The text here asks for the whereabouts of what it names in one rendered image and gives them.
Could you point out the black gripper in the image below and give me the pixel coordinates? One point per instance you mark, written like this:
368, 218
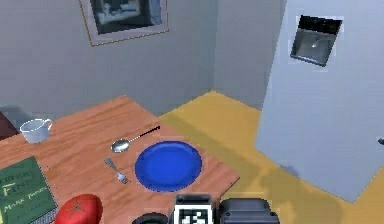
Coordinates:
150, 219

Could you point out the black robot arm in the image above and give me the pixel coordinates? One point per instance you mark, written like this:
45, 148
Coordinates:
226, 210

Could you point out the blue round plate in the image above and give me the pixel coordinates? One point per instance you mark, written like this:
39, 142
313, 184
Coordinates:
168, 166

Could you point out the silver fork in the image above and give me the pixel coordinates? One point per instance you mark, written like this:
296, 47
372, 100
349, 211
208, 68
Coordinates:
116, 171

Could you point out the red tomato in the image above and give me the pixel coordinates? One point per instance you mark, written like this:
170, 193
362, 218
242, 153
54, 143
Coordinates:
80, 210

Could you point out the wooden table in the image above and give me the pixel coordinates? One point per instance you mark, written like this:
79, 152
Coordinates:
86, 143

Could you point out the green book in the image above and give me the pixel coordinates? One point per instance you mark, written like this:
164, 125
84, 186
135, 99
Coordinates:
23, 191

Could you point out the white cup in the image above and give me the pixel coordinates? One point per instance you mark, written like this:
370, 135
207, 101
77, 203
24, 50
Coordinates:
35, 130

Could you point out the dark red chair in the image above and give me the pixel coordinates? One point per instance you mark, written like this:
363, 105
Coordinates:
6, 126

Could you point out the pale grey fridge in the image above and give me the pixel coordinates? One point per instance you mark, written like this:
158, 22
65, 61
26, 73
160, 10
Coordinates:
320, 110

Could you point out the framed wall picture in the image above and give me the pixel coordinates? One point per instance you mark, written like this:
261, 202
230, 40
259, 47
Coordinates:
125, 18

